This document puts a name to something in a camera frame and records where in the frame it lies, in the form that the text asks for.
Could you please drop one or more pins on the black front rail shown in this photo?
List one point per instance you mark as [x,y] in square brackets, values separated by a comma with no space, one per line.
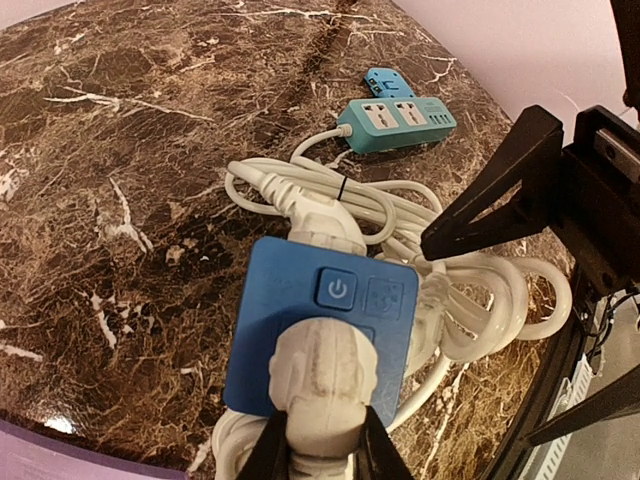
[527,436]

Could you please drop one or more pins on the light blue plug adapter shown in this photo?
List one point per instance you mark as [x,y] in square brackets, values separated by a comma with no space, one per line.
[387,83]

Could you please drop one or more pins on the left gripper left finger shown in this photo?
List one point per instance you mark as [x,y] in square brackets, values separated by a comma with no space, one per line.
[270,455]

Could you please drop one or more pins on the white slotted cable duct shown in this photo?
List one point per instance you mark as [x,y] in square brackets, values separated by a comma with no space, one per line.
[575,393]

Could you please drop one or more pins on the teal power strip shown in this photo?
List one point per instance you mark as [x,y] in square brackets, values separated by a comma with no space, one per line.
[383,124]

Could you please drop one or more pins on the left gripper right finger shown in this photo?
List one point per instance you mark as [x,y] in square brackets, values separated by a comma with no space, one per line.
[377,456]

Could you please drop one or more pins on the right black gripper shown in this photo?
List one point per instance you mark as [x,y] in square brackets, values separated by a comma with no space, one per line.
[597,215]

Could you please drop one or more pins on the right black frame post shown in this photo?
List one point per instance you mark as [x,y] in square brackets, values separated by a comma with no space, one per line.
[627,16]

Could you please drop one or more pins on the dark blue cube socket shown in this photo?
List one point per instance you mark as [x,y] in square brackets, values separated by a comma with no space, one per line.
[321,330]

